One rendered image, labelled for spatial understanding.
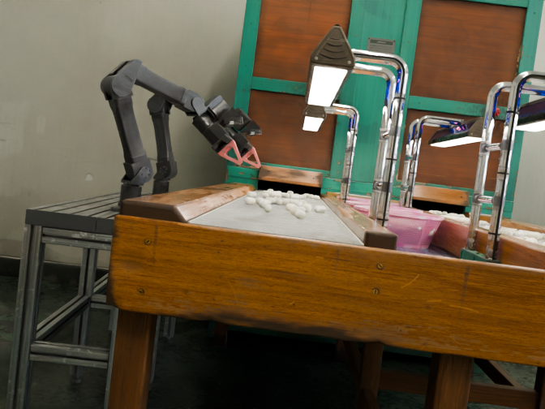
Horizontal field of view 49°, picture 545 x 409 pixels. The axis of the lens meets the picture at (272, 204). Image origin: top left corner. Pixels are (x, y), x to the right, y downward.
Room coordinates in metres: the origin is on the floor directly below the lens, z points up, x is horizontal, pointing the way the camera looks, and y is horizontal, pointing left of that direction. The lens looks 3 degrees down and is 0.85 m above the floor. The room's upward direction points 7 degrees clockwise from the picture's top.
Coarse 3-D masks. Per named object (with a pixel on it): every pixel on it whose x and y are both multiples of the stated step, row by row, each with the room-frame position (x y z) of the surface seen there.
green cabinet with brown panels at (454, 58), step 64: (256, 0) 2.81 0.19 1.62; (320, 0) 2.81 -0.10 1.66; (384, 0) 2.80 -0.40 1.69; (448, 0) 2.79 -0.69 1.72; (512, 0) 2.77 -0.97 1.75; (256, 64) 2.82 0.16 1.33; (384, 64) 2.80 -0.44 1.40; (448, 64) 2.79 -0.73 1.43; (512, 64) 2.78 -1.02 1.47; (320, 128) 2.81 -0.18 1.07; (512, 192) 2.77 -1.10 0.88
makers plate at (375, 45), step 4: (368, 40) 2.80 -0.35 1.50; (372, 40) 2.80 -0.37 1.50; (376, 40) 2.80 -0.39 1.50; (380, 40) 2.80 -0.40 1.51; (384, 40) 2.80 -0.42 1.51; (388, 40) 2.80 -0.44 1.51; (392, 40) 2.80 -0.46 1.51; (368, 44) 2.80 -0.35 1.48; (372, 44) 2.80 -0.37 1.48; (376, 44) 2.80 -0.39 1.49; (380, 44) 2.80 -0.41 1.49; (384, 44) 2.80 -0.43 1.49; (388, 44) 2.80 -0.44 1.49; (392, 44) 2.80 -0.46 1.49; (368, 48) 2.80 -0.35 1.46; (372, 48) 2.80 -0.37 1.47; (376, 48) 2.80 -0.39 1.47; (380, 48) 2.80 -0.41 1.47; (384, 48) 2.80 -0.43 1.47; (388, 48) 2.80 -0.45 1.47; (392, 48) 2.80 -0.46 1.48; (380, 52) 2.80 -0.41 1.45; (384, 52) 2.80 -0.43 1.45; (388, 52) 2.80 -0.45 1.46; (392, 52) 2.80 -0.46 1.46
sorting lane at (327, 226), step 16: (256, 192) 2.53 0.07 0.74; (224, 208) 1.42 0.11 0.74; (240, 208) 1.49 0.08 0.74; (256, 208) 1.57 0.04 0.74; (272, 208) 1.65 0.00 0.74; (208, 224) 1.01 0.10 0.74; (224, 224) 1.04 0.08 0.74; (240, 224) 1.08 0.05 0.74; (256, 224) 1.12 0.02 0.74; (272, 224) 1.16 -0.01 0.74; (288, 224) 1.20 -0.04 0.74; (304, 224) 1.25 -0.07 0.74; (320, 224) 1.30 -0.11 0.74; (336, 224) 1.36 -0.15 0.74; (320, 240) 0.99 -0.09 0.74; (336, 240) 1.01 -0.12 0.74; (352, 240) 1.04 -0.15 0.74
